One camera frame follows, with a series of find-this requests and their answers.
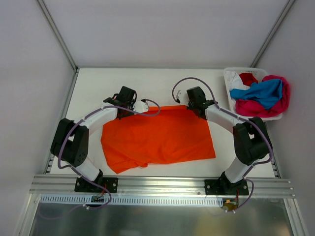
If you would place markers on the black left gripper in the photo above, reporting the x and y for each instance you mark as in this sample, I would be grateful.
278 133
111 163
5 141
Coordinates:
123 114

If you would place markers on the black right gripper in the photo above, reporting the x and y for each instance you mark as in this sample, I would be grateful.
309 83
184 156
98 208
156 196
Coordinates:
200 113

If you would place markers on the orange t shirt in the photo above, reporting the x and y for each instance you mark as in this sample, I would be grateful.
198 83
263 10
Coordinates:
175 135

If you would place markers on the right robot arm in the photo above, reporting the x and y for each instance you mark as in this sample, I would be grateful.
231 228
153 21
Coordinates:
251 143

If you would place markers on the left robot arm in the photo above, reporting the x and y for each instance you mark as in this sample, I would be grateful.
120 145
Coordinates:
71 141

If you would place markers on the white t shirt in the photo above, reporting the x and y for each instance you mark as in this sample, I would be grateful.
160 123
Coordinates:
234 81

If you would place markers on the red t shirt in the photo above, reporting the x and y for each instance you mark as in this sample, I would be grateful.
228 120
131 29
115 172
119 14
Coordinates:
248 79

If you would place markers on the magenta pink t shirt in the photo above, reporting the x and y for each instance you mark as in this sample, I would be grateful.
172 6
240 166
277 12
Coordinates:
254 109

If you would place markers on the white plastic laundry basket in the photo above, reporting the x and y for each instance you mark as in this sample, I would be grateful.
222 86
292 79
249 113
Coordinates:
259 75

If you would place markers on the blue t shirt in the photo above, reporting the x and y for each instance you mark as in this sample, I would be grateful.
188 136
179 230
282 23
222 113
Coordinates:
267 93

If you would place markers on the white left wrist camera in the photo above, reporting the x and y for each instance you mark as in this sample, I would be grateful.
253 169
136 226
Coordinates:
141 106

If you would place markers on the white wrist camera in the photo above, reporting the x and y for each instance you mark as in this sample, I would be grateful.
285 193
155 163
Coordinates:
178 96
141 106

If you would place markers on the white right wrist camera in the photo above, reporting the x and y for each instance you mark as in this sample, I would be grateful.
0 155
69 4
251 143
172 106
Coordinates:
178 96

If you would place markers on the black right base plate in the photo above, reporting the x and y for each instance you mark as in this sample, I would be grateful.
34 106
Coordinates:
224 187

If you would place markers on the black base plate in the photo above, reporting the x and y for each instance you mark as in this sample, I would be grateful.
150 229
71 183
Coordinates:
224 187
83 186

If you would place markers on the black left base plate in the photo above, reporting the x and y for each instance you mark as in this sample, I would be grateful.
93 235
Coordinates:
83 186

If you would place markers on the aluminium frame post left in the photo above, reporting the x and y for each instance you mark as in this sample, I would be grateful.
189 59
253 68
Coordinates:
54 28

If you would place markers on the aluminium frame post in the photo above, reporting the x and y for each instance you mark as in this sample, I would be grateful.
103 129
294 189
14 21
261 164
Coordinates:
54 28
273 31

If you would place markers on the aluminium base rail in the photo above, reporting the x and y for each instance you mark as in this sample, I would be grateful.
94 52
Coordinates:
162 186

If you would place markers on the white slotted cable duct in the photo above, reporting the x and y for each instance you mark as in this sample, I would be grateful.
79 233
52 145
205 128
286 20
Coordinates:
133 200

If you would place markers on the aluminium frame post right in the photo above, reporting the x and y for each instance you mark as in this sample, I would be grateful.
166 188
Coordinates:
273 31

